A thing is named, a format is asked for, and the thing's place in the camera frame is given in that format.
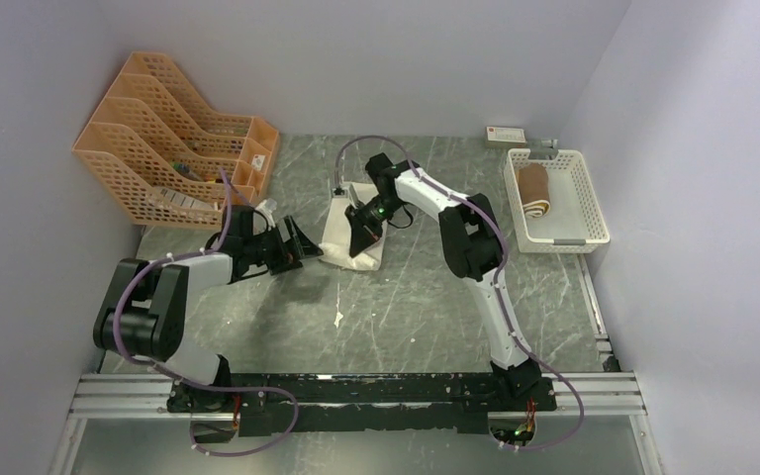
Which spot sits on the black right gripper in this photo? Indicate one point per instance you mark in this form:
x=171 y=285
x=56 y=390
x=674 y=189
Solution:
x=362 y=233

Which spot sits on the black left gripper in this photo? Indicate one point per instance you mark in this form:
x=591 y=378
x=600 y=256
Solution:
x=301 y=245

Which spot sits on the yellow brown bear towel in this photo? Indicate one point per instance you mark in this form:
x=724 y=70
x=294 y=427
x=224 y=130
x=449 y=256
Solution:
x=533 y=183

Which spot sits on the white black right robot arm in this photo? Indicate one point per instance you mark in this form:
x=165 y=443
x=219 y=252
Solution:
x=473 y=248

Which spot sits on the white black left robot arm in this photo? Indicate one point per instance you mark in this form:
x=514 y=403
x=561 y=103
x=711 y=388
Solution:
x=143 y=314

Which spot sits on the orange plastic file organizer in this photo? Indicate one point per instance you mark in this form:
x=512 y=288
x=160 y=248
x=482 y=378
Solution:
x=161 y=150

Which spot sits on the white red small box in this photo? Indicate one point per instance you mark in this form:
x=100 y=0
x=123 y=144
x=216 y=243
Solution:
x=502 y=135

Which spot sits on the white perforated plastic basket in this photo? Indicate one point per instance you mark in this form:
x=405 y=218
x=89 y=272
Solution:
x=574 y=222

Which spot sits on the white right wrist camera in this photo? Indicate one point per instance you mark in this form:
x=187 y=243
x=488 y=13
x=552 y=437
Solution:
x=353 y=193

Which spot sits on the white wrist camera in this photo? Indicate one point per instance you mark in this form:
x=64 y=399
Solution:
x=353 y=193
x=267 y=207

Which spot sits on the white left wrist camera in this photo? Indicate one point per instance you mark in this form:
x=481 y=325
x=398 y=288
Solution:
x=267 y=207

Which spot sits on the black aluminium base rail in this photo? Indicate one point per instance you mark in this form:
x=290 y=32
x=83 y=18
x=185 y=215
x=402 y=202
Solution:
x=472 y=402

